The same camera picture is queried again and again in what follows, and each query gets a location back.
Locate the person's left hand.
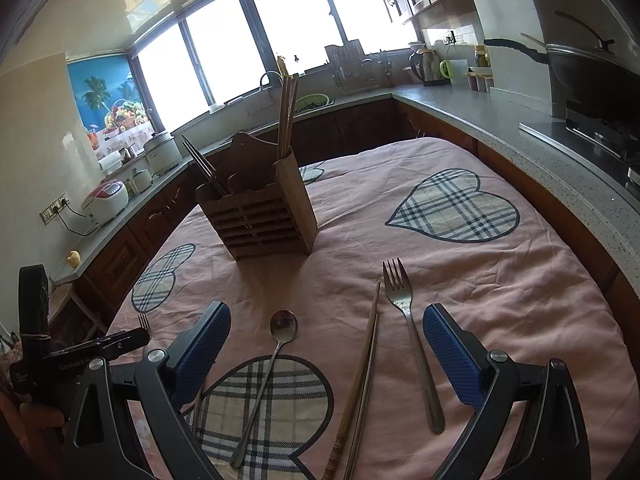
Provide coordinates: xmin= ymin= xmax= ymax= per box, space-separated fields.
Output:
xmin=10 ymin=399 xmax=66 ymax=461

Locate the pink and white rice cooker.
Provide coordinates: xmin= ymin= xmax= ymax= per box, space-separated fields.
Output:
xmin=81 ymin=180 xmax=130 ymax=228

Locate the small white pot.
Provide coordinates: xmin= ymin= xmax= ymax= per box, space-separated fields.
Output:
xmin=125 ymin=167 xmax=152 ymax=196

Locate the black wok with lid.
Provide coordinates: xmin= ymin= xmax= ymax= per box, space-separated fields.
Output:
xmin=483 ymin=10 xmax=640 ymax=118

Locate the kitchen window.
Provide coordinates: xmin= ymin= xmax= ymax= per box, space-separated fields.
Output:
xmin=130 ymin=0 xmax=421 ymax=131

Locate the gas stove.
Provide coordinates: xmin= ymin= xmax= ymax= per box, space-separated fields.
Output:
xmin=520 ymin=102 xmax=640 ymax=183

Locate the wall power socket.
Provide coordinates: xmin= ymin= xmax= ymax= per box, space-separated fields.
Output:
xmin=41 ymin=199 xmax=68 ymax=223

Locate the pink heart-print tablecloth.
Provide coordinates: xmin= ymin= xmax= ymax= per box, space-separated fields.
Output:
xmin=105 ymin=137 xmax=628 ymax=480

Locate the grey kitchen countertop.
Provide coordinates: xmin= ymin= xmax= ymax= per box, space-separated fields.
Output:
xmin=52 ymin=82 xmax=640 ymax=261

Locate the wooden chopstick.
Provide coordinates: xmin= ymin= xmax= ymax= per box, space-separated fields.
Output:
xmin=344 ymin=310 xmax=381 ymax=480
xmin=287 ymin=77 xmax=300 ymax=153
xmin=321 ymin=281 xmax=382 ymax=480
xmin=284 ymin=75 xmax=296 ymax=158

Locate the steel spoon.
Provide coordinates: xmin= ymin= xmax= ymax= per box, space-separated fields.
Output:
xmin=230 ymin=310 xmax=300 ymax=468

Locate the black power cable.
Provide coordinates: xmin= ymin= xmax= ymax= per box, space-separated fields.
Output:
xmin=55 ymin=207 xmax=97 ymax=237

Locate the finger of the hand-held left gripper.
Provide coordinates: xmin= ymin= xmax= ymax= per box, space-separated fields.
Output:
xmin=97 ymin=327 xmax=151 ymax=361

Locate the wooden utensil holder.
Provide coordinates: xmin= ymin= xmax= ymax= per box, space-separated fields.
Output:
xmin=195 ymin=131 xmax=319 ymax=262

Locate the large white rice cooker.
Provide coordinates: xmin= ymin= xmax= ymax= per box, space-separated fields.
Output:
xmin=144 ymin=131 xmax=182 ymax=177

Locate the knife rack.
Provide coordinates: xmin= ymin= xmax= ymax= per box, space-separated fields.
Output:
xmin=325 ymin=40 xmax=373 ymax=88

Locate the green basin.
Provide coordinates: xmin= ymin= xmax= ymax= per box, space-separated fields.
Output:
xmin=294 ymin=93 xmax=332 ymax=111

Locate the electric kettle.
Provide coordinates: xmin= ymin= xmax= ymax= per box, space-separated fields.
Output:
xmin=409 ymin=45 xmax=447 ymax=86

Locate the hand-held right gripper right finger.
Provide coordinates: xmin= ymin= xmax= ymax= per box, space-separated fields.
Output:
xmin=422 ymin=302 xmax=592 ymax=480

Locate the steel fork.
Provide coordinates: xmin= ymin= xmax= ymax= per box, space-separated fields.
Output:
xmin=137 ymin=312 xmax=151 ymax=358
xmin=382 ymin=258 xmax=446 ymax=435

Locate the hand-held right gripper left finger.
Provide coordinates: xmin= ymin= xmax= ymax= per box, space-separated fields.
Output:
xmin=61 ymin=301 xmax=232 ymax=480

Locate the blue fruit wall poster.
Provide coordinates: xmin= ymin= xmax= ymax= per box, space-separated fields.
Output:
xmin=67 ymin=55 xmax=156 ymax=161

